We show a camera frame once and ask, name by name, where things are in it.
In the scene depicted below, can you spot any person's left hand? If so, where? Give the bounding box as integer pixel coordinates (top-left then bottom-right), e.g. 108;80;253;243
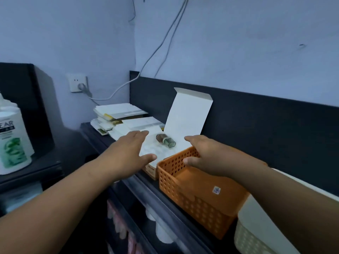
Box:
96;130;157;181

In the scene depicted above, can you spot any person's right hand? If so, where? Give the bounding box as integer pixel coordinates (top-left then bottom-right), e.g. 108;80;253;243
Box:
183;134;265;181

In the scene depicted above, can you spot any orange plastic basket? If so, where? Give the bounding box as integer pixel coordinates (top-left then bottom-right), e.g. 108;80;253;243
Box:
157;146;268;240

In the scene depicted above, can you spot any small green eraser case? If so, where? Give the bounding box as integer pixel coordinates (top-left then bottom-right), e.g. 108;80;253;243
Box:
155;133;177;149

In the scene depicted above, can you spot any white perforated plastic basket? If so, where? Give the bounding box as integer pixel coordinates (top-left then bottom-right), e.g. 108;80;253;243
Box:
234;169;339;254

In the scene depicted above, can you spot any person's right forearm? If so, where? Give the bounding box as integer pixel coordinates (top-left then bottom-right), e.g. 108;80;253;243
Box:
233;161;339;254

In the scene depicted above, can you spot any person's left forearm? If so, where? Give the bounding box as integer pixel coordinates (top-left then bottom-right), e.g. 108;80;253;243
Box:
0;158;117;254

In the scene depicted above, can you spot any white cardboard box open lid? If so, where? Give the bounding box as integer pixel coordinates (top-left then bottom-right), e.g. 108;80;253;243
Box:
142;87;214;181

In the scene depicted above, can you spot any white grey-banded notebook package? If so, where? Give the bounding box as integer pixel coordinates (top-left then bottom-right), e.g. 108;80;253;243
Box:
116;116;165;131

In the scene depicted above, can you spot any yellow green printed booklet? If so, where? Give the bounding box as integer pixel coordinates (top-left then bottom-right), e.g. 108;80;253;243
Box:
103;113;123;123

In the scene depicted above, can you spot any white flat notebook package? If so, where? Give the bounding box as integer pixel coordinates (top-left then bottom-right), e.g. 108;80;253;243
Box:
94;103;148;121

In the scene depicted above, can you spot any wide black shelf back panel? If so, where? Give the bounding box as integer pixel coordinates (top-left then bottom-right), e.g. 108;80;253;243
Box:
130;71;339;196

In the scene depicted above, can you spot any row of pink bottles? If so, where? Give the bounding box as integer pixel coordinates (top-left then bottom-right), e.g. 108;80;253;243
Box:
107;201;145;254

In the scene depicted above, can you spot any white plug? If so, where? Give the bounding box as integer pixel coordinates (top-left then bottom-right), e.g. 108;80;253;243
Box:
77;83;93;98

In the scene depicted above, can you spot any pale blue pouch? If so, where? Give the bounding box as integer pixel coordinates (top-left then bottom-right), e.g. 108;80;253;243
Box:
5;182;43;213

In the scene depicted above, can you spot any white green-labelled bottle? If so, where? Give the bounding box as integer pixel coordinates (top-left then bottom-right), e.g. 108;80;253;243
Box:
0;105;35;175

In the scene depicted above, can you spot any black shelf unit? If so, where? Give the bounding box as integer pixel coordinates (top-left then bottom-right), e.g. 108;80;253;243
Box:
0;62;64;193

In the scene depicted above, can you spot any white wall socket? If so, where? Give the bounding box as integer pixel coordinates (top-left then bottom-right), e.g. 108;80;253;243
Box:
66;73;88;93

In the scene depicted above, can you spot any white power cable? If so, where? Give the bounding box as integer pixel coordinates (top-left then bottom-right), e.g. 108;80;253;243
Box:
79;0;190;101

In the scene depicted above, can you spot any black wall cable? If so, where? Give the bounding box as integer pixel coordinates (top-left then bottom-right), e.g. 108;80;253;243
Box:
154;0;190;77

